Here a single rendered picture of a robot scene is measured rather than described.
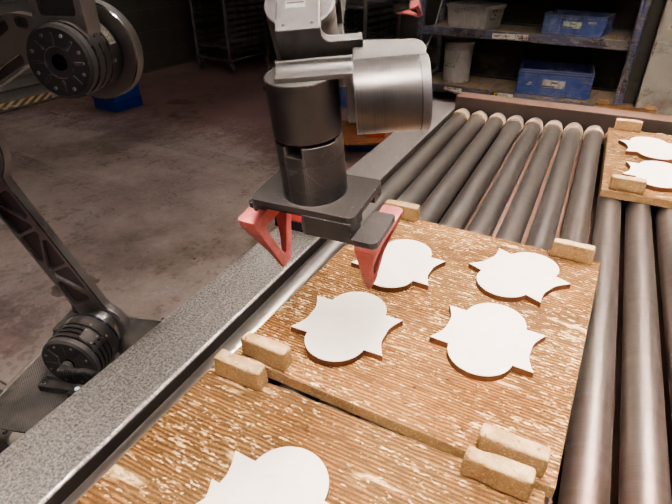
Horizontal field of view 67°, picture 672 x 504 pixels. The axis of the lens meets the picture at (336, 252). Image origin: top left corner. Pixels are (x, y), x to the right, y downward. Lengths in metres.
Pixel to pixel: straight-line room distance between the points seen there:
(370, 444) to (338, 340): 0.14
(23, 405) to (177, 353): 1.09
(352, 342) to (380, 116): 0.29
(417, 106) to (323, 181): 0.10
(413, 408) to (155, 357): 0.31
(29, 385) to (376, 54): 1.51
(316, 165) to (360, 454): 0.26
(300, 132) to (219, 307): 0.36
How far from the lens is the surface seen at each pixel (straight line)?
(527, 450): 0.50
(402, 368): 0.58
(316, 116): 0.40
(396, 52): 0.43
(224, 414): 0.54
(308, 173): 0.42
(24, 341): 2.36
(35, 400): 1.70
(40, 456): 0.60
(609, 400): 0.64
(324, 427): 0.52
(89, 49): 1.15
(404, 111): 0.40
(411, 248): 0.77
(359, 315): 0.63
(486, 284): 0.71
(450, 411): 0.55
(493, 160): 1.20
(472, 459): 0.48
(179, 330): 0.68
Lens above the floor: 1.34
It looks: 32 degrees down
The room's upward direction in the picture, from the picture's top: straight up
